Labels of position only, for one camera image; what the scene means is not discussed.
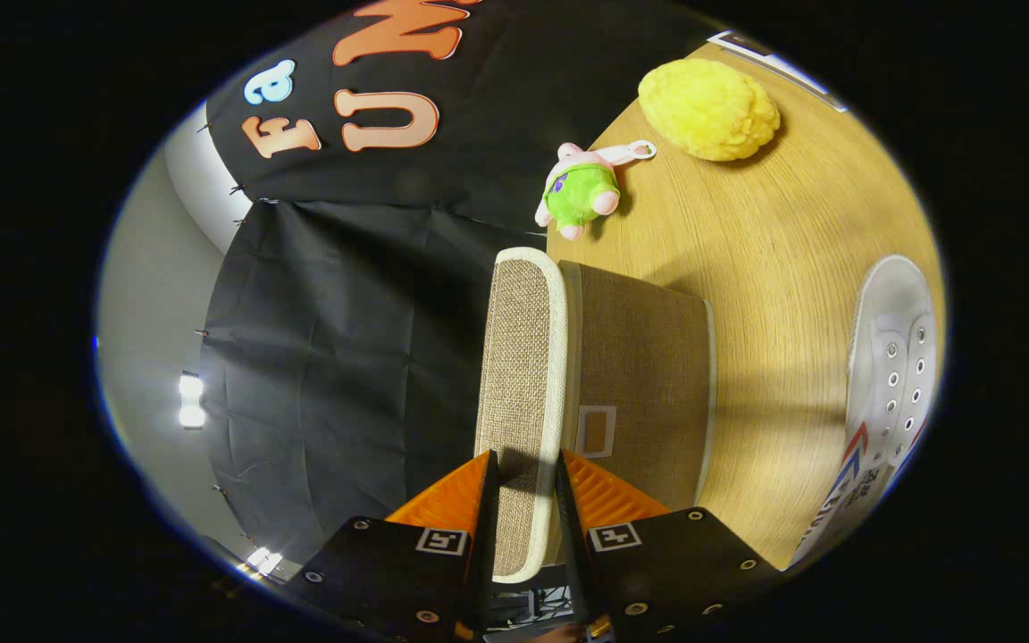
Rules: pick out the white canvas shoe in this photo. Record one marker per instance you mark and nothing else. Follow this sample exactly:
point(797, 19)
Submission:
point(890, 375)

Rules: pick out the woven beige storage box lid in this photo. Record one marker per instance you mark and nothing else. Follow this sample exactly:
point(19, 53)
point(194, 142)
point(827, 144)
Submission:
point(519, 375)

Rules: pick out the ceiling light panel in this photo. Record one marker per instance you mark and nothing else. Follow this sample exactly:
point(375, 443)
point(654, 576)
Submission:
point(191, 402)

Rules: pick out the yellow plush toy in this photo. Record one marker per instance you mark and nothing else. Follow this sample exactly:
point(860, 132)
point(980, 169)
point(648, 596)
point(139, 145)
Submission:
point(706, 112)

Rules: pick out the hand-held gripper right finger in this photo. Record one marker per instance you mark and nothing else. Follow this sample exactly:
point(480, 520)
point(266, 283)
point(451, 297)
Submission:
point(573, 554)

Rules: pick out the ceiling light strip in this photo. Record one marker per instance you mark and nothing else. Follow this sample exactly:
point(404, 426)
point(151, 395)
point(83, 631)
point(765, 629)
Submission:
point(264, 561)

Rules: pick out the white book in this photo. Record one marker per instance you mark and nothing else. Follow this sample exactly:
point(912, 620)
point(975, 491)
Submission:
point(773, 64)

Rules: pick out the pink and green plush toy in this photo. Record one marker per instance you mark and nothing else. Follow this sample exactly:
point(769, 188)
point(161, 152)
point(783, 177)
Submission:
point(579, 192)

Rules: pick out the beige fabric storage box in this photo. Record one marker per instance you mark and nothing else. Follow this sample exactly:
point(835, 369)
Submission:
point(639, 357)

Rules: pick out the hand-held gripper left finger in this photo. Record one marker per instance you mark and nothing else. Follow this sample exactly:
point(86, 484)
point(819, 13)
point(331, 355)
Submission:
point(485, 554)

